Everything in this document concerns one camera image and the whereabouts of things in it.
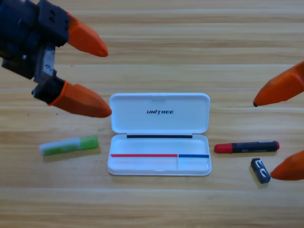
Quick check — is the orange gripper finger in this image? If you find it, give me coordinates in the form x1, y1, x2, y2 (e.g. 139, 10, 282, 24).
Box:
32, 77, 113, 119
270, 150, 304, 181
253, 61, 304, 107

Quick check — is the red and black marker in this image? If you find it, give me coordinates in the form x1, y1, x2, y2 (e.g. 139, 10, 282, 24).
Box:
214, 141, 280, 154

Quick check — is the green and white highlighter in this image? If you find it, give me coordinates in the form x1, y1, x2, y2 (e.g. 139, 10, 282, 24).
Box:
38, 135, 99, 157

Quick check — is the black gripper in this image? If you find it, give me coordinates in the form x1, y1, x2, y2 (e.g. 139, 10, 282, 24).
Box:
0, 0, 109, 84

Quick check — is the white Unitree pencil case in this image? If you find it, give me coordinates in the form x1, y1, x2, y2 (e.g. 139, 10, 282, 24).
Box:
107, 92, 212, 177

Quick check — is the black eraser with white print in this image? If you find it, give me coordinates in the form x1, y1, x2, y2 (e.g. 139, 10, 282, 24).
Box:
250, 158, 272, 184

